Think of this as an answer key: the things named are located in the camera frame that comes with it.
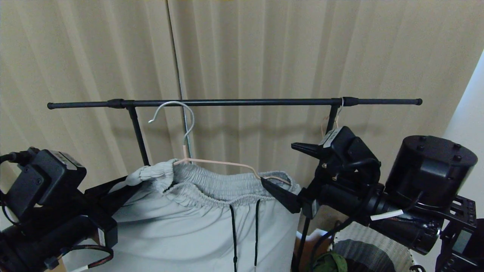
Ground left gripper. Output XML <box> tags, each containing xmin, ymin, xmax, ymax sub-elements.
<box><xmin>0</xmin><ymin>211</ymin><xmax>118</xmax><ymax>272</ymax></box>

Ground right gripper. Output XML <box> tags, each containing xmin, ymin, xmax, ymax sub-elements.
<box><xmin>261</xmin><ymin>142</ymin><xmax>445</xmax><ymax>255</ymax></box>

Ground pink clothes hanger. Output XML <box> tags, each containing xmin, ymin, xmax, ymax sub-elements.
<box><xmin>321</xmin><ymin>108</ymin><xmax>341</xmax><ymax>138</ymax></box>
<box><xmin>148</xmin><ymin>101</ymin><xmax>292</xmax><ymax>185</ymax></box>

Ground pale grey shorts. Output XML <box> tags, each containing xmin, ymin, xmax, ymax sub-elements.
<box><xmin>62</xmin><ymin>159</ymin><xmax>303</xmax><ymax>272</ymax></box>

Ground black clothes rack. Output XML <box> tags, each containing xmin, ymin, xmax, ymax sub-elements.
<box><xmin>47</xmin><ymin>97</ymin><xmax>423</xmax><ymax>272</ymax></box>

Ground white laundry basket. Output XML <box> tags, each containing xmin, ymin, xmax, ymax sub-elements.
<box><xmin>331</xmin><ymin>221</ymin><xmax>424</xmax><ymax>272</ymax></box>

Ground green garment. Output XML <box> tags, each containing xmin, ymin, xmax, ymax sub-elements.
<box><xmin>310</xmin><ymin>252</ymin><xmax>348</xmax><ymax>272</ymax></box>

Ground beige curtain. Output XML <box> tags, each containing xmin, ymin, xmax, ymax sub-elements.
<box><xmin>0</xmin><ymin>0</ymin><xmax>484</xmax><ymax>242</ymax></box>

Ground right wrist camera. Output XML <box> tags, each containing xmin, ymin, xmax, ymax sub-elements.
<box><xmin>320</xmin><ymin>126</ymin><xmax>382</xmax><ymax>185</ymax></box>

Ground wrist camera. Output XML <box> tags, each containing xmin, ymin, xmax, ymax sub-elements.
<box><xmin>320</xmin><ymin>126</ymin><xmax>382</xmax><ymax>185</ymax></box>
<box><xmin>6</xmin><ymin>149</ymin><xmax>87</xmax><ymax>219</ymax></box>

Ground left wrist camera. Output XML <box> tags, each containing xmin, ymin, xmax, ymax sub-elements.
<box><xmin>6</xmin><ymin>149</ymin><xmax>87</xmax><ymax>219</ymax></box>

